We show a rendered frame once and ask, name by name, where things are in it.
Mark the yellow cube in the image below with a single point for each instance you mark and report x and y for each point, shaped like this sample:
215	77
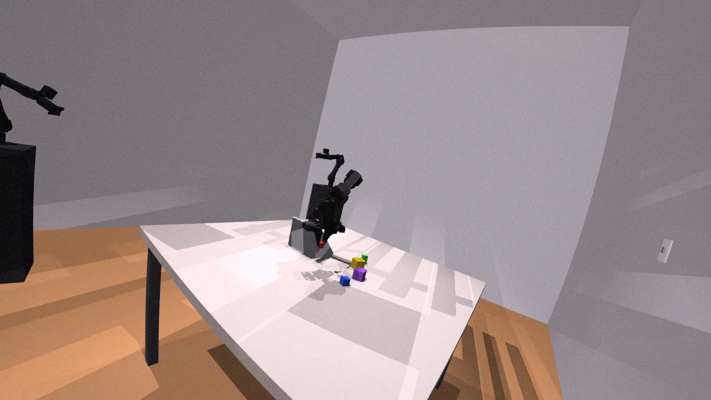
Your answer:
357	262

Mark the purple cube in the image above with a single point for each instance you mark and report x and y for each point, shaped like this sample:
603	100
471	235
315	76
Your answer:
359	274

